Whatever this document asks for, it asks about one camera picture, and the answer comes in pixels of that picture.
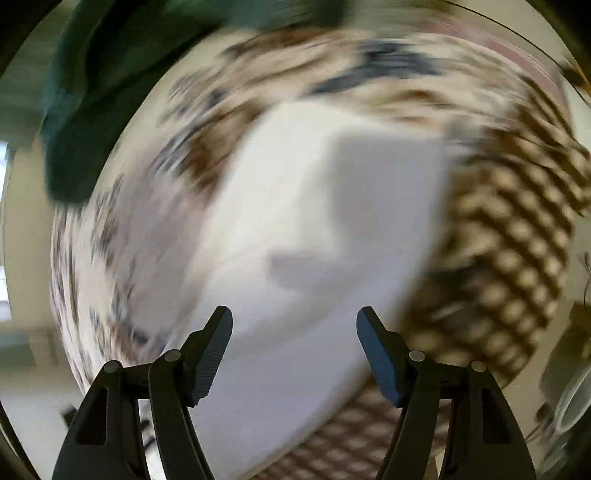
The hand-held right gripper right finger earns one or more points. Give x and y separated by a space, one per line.
379 357

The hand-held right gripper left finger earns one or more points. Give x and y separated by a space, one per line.
214 357

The white pants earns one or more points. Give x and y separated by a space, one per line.
323 221

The patterned brown white blanket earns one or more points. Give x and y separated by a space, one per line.
503 240

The dark green cloth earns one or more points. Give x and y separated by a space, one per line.
92 92

